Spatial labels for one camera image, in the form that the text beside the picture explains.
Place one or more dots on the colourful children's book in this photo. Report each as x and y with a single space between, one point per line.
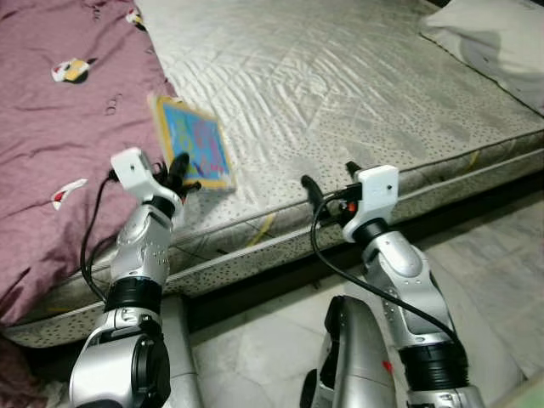
200 140

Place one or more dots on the white pillow with green leaf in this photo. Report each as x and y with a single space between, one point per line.
501 42

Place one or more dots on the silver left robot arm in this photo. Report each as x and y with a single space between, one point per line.
144 246

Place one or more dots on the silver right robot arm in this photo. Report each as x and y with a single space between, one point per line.
399 263

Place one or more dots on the white quilted mattress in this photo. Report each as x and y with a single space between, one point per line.
340 85

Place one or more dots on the dark bed base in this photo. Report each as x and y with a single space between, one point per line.
255 287

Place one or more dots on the purple patterned blanket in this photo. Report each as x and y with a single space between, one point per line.
59 127

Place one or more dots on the grey right robot leg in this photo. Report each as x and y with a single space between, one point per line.
357 357

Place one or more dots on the grey robot leg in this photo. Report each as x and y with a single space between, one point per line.
357 357
178 357

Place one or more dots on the grey left robot leg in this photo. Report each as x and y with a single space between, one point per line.
178 357

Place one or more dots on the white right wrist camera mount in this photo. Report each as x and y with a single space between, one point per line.
374 191

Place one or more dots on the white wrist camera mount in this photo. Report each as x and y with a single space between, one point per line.
374 191
134 170

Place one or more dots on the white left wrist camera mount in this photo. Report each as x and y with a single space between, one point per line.
134 170

